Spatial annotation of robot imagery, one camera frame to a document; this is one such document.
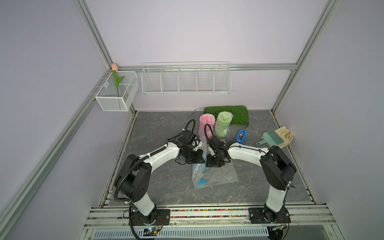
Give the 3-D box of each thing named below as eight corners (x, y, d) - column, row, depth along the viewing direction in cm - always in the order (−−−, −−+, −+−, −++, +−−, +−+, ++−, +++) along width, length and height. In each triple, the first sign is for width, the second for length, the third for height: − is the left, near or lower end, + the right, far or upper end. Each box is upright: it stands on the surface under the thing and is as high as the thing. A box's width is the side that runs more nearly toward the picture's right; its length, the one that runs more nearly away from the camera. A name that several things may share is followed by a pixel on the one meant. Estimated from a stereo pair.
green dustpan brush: (256, 145, 103) (257, 143, 101) (252, 132, 110) (253, 130, 109) (283, 145, 103) (284, 143, 101) (277, 132, 110) (278, 130, 108)
